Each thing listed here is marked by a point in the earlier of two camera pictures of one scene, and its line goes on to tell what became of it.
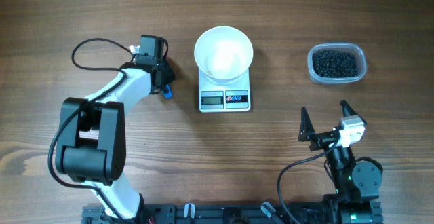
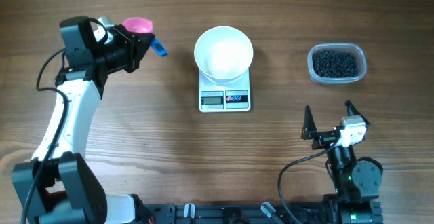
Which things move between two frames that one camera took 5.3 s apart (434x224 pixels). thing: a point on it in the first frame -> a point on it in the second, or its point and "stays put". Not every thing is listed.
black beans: x=337 y=64 stays put
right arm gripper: x=307 y=132 stays put
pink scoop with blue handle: x=167 y=95 -> x=144 y=26
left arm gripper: x=168 y=75 -> x=130 y=41
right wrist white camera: x=352 y=131 stays put
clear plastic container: x=336 y=63 stays put
